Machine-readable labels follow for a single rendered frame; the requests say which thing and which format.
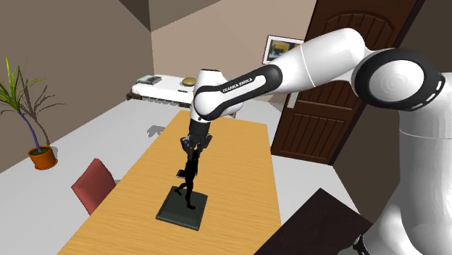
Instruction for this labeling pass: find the light wooden table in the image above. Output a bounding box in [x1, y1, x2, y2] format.
[56, 109, 283, 255]

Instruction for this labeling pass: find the white bed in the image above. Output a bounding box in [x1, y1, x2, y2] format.
[125, 74, 238, 120]

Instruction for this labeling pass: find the black figure on square base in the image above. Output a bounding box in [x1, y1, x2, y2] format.
[156, 149, 209, 232]

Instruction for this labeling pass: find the red chair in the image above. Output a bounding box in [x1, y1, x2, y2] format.
[70, 157, 117, 216]

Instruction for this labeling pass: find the dark brown door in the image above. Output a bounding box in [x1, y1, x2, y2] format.
[270, 0, 426, 166]

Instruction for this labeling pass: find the dark robot stand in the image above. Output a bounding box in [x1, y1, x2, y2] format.
[253, 188, 374, 255]

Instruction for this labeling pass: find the green plant in orange pot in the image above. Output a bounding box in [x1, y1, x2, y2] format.
[0, 55, 67, 172]

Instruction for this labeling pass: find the framed wall picture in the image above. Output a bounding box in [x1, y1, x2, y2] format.
[262, 35, 305, 65]

